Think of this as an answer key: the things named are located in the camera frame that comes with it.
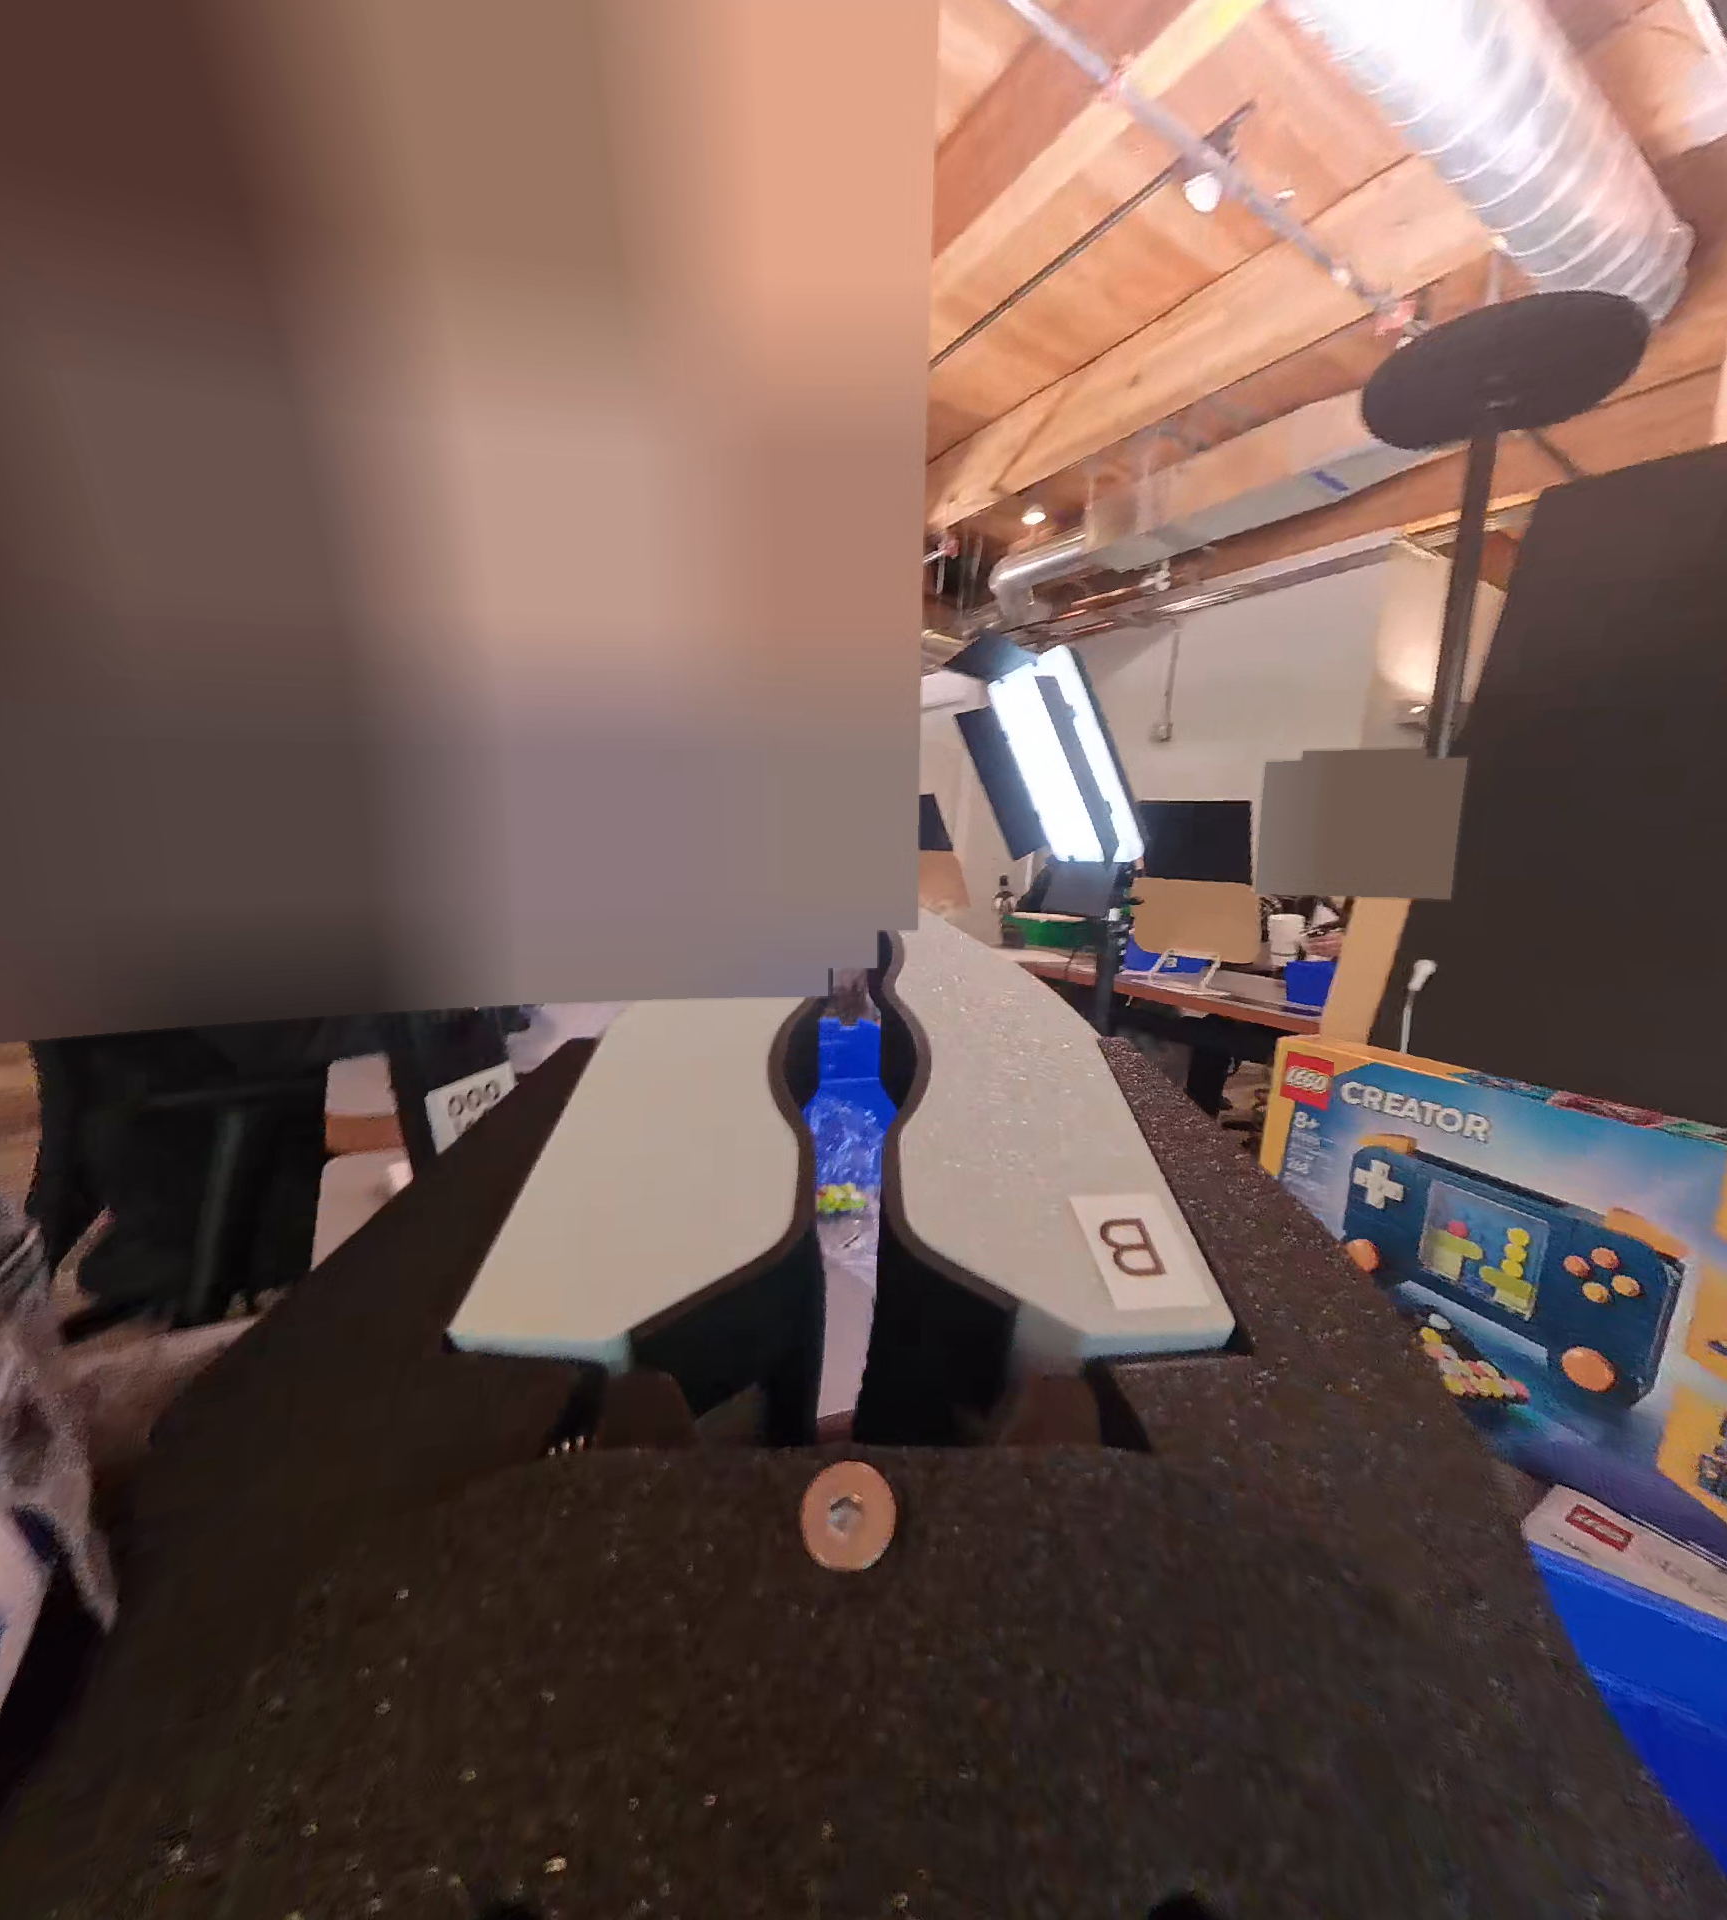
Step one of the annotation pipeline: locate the black chair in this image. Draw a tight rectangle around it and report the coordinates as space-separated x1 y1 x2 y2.
24 1027 407 1328

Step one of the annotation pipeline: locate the black panel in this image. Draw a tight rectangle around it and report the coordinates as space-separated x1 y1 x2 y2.
1401 418 1727 1158

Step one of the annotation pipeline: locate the black round-base stand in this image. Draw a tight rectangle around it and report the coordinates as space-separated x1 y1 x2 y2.
1361 288 1651 757

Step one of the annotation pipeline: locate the wooden desk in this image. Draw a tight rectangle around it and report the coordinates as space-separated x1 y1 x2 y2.
1013 946 1330 1042

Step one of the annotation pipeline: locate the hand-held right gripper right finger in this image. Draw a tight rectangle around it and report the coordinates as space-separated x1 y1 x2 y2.
877 907 1238 1367

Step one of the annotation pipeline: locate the wooden board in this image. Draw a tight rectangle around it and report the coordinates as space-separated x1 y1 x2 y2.
1320 894 1412 1045

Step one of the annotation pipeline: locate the toy brick set box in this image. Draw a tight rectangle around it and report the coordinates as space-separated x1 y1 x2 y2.
1260 1033 1727 1553

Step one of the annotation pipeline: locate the clear plastic bag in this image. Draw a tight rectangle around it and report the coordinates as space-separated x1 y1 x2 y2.
802 1073 902 1306

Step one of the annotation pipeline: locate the studio light panel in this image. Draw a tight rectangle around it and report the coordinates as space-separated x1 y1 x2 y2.
954 635 1150 1038

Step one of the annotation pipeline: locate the white instruction booklet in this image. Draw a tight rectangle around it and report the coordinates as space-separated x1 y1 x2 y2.
1524 1483 1727 1667

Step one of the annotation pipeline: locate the small silver ventilation duct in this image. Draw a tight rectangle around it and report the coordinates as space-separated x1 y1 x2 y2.
984 525 1107 623

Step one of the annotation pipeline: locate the blue plastic bin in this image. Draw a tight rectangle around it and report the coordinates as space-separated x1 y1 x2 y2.
1529 1543 1727 1920

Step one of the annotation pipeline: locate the large silver ventilation duct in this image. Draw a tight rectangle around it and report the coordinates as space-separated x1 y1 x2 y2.
1275 0 1698 324

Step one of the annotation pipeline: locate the black monitor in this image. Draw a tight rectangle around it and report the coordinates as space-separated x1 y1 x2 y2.
1139 798 1255 888

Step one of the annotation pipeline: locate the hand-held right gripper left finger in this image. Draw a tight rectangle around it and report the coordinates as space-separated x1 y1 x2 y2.
444 994 828 1376

